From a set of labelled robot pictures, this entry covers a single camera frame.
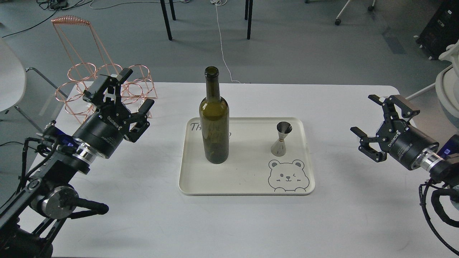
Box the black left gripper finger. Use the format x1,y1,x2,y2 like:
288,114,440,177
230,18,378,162
82,68,133,108
123,99,155,143

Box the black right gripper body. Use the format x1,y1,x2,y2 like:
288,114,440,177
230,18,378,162
380,122,439,170

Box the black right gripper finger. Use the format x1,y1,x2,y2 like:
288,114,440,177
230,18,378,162
368,94,420,124
350,127,387,163

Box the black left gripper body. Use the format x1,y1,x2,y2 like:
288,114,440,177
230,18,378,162
73,101,133,159

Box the dark green wine bottle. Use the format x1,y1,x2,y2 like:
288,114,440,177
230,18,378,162
199,66,230,164

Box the steel double jigger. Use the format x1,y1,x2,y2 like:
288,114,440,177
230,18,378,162
270,121,293,157

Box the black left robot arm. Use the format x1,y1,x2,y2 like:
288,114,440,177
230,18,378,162
0,68,154,258

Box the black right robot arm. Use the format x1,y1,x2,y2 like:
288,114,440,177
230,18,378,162
351,95,459,254

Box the white chair right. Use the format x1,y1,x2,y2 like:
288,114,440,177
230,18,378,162
406,42,459,128

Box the white chair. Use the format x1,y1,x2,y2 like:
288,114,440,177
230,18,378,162
0,39,67,133
406,42,459,128

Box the black equipment case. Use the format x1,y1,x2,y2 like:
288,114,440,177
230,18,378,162
415,0,459,60

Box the black table legs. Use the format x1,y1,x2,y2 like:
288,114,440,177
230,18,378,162
160,0,254,41

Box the office chair wheeled base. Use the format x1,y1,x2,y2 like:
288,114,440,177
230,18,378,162
299,0,377,28

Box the white chair left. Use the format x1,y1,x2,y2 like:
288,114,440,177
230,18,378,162
0,39,67,133

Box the cream bear serving tray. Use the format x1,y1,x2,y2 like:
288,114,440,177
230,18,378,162
179,117,316,195

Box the copper wire wine rack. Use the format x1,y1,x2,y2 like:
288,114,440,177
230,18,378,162
51,15,158,124

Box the black floor cables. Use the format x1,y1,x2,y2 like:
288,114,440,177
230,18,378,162
2,0,94,38

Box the white floor cable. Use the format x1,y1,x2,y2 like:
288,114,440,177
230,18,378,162
210,0,241,84

